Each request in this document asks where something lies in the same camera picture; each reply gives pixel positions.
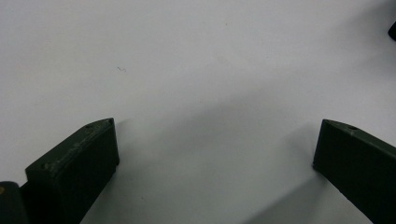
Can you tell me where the black mesh pencil case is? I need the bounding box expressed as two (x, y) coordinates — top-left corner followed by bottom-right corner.
(387, 21), (396, 43)

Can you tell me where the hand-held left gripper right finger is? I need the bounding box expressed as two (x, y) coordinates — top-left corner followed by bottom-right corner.
(312, 119), (396, 224)

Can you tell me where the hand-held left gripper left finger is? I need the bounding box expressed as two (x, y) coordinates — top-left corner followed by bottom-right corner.
(19, 117), (121, 224)

